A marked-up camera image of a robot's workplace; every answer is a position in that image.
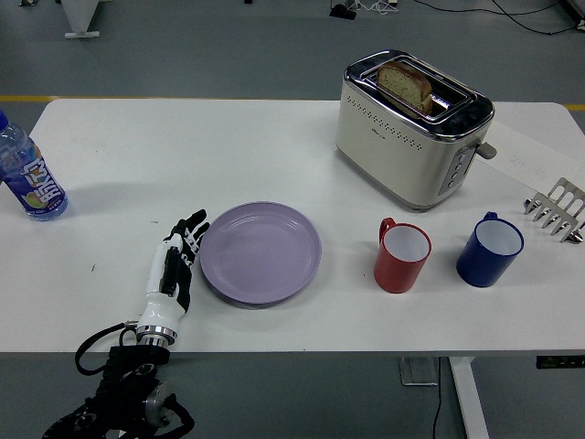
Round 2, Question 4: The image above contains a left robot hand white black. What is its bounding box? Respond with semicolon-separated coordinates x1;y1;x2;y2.
135;209;211;331

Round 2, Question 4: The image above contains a purple round plate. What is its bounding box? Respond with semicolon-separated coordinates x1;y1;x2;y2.
198;201;323;306

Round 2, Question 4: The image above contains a blue drink bottle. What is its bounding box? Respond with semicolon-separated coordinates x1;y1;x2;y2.
0;109;69;222

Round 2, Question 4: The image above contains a red mug white inside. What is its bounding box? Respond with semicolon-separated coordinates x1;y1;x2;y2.
372;217;432;294

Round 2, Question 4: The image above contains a grey box under table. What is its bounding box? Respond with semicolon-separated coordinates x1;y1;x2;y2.
397;357;441;388

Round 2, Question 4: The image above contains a cream and chrome toaster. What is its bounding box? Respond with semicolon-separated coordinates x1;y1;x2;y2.
335;48;498;214

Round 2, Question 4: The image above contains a white stand base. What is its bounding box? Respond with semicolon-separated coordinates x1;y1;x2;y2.
58;0;101;39

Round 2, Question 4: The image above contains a blue mug white inside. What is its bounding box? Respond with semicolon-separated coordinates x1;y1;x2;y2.
455;210;525;289

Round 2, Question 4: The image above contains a white table leg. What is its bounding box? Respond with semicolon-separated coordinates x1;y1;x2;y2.
447;356;490;439

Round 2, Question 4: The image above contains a brown bread slice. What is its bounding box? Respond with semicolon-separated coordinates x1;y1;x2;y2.
375;61;433;114

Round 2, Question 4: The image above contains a white paper sheet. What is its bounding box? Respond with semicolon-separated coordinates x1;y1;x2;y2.
477;122;585;193

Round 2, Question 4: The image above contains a black table control panel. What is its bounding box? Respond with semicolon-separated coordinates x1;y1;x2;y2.
535;354;585;369

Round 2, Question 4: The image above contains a silver metal toast rack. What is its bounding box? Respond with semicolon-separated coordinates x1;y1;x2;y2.
520;177;585;244

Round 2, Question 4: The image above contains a black cable under table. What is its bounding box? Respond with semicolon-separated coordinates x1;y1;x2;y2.
431;358;447;439

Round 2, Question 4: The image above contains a white cable bundle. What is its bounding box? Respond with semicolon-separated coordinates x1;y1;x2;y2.
354;0;399;14

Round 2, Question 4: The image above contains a long black floor cable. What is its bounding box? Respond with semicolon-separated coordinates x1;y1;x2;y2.
413;0;585;36

